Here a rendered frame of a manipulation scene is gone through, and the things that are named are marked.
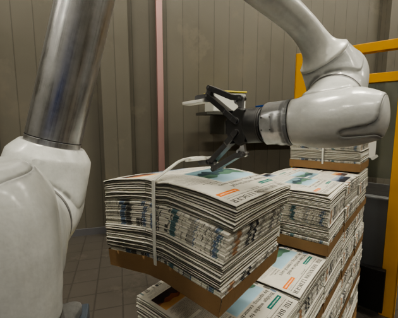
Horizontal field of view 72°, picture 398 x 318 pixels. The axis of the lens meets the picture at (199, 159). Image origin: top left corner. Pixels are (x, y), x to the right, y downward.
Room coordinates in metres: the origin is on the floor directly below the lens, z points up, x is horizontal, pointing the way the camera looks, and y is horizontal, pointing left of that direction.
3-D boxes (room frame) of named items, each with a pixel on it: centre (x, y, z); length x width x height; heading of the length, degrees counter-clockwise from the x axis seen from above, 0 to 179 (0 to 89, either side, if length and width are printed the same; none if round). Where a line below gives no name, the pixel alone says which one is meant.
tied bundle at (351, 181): (1.39, -0.60, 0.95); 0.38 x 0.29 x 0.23; 50
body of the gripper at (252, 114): (0.60, -0.10, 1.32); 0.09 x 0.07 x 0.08; 53
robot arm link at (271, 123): (0.56, -0.16, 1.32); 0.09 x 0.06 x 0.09; 143
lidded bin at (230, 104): (3.20, -0.30, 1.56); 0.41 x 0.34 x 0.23; 106
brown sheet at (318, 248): (1.17, -0.41, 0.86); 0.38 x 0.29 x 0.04; 52
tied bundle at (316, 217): (1.17, -0.41, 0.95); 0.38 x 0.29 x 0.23; 52
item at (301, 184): (1.18, -0.40, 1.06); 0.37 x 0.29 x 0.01; 52
